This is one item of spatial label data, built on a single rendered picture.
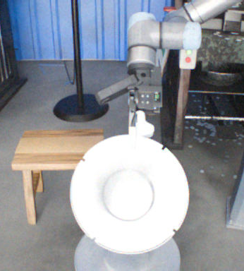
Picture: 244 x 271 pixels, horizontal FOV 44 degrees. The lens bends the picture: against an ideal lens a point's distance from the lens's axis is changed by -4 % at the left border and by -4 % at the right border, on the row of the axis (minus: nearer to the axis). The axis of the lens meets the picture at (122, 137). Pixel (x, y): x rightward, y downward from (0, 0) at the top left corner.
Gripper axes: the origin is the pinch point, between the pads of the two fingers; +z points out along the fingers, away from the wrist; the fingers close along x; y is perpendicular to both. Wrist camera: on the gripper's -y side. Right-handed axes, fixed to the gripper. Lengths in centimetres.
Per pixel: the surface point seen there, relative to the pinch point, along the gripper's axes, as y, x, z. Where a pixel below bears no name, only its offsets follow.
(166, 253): 10.8, 14.5, 28.0
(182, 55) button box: 22, 58, -54
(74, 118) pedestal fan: -39, 118, -38
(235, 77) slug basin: 56, 85, -55
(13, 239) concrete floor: -48, 51, 32
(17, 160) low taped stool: -43, 36, 1
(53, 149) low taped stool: -30, 41, -5
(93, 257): -9.5, 12.9, 29.5
